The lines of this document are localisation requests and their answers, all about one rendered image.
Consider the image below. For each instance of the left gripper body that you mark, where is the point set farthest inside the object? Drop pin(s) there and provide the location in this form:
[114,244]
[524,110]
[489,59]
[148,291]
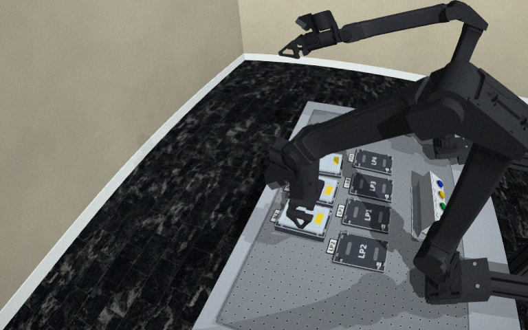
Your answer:
[312,193]

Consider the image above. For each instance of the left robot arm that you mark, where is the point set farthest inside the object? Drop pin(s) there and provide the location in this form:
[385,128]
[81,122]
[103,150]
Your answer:
[459,99]

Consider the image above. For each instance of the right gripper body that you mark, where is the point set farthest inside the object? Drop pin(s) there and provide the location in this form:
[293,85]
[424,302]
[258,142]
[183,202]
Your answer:
[306,48]

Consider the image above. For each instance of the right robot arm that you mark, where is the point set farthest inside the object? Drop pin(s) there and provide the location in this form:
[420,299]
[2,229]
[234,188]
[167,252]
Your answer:
[472,30]

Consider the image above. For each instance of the grey perforated work table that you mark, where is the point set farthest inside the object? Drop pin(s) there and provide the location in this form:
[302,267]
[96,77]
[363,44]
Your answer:
[288,282]

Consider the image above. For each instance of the grey operator panel with colored buttons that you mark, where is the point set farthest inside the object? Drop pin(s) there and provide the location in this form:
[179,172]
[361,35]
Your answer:
[428,203]

